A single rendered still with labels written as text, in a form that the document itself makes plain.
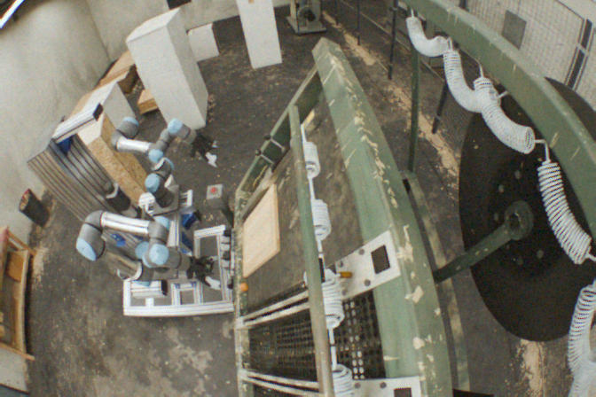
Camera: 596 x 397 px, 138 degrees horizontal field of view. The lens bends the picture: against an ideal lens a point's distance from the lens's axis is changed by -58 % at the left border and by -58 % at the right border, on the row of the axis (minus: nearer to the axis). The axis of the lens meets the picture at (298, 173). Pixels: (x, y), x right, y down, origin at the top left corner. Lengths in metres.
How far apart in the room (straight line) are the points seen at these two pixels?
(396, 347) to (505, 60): 0.70
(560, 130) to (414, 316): 0.49
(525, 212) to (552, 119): 0.27
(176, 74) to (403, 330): 3.52
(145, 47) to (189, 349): 3.41
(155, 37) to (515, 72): 3.37
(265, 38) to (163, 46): 2.16
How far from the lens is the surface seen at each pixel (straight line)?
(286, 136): 1.53
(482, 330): 2.86
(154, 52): 3.53
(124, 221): 1.23
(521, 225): 0.78
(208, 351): 2.65
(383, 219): 0.58
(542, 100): 0.66
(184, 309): 2.53
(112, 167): 3.10
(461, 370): 1.86
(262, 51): 5.07
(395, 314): 0.54
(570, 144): 0.62
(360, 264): 0.60
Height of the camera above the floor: 2.41
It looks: 52 degrees down
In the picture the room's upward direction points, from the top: 10 degrees counter-clockwise
